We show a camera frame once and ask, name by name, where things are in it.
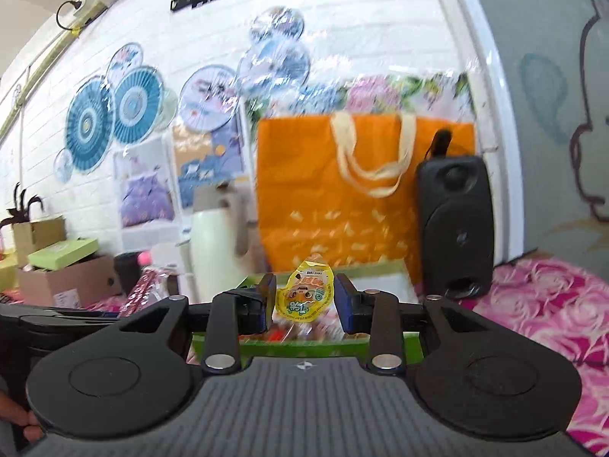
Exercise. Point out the green cardboard box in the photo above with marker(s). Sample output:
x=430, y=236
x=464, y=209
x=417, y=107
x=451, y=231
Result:
x=414, y=347

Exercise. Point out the person's left hand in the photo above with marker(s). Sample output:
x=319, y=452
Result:
x=16, y=412

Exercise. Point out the white thermos jug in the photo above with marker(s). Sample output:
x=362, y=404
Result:
x=214, y=247

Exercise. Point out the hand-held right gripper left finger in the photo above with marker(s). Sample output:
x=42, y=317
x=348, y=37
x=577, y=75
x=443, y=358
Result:
x=269, y=295

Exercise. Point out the black speaker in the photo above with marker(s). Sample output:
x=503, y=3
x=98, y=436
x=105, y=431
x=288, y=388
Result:
x=456, y=228

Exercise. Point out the pale round painted fan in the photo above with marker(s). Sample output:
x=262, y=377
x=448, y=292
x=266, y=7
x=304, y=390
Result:
x=280, y=64

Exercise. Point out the purple bedding package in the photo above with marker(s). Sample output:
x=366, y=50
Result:
x=142, y=195

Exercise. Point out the large blue paper fan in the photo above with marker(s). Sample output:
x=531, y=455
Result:
x=88, y=123

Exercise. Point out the black feather decoration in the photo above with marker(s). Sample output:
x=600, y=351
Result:
x=19, y=200

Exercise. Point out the small cardboard box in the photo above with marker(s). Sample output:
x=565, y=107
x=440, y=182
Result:
x=38, y=233

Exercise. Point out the grey cartoon wall hanging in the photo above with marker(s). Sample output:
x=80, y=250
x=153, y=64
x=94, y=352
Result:
x=547, y=104

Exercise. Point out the black container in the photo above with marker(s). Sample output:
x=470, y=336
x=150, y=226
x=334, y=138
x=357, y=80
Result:
x=127, y=271

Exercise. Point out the pink-capped bottle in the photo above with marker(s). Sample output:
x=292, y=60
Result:
x=146, y=259

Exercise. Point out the yellow snack packet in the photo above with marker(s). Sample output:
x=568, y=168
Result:
x=304, y=293

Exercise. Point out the white round painted fan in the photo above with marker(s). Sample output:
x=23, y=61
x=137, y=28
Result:
x=207, y=100

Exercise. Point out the pink rose blanket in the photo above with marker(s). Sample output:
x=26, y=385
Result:
x=547, y=304

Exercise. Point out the blue yellow bedding package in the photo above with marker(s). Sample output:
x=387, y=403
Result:
x=209, y=152

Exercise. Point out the pale green round fan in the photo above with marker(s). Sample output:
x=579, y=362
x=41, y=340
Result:
x=169, y=107

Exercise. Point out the flat green box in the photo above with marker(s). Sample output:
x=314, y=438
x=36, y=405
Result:
x=62, y=252

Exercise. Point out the orange tote bag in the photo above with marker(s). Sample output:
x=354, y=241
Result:
x=309, y=200

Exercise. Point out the white box with cup print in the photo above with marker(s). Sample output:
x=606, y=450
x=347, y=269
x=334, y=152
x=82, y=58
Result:
x=169, y=257

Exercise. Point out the red striped clear packet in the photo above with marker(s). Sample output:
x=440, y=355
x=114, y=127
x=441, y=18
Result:
x=142, y=290

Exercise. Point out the small pale blue fan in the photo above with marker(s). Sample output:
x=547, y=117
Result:
x=63, y=164

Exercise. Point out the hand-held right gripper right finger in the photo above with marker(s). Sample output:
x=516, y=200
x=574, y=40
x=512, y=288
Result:
x=342, y=302

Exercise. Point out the yellow green box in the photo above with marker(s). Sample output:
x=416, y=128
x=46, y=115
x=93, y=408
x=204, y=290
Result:
x=7, y=271

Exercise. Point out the floral bedding package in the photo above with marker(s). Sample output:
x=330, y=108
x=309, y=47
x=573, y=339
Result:
x=404, y=93

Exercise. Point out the brown cardboard box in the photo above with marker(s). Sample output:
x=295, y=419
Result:
x=71, y=278

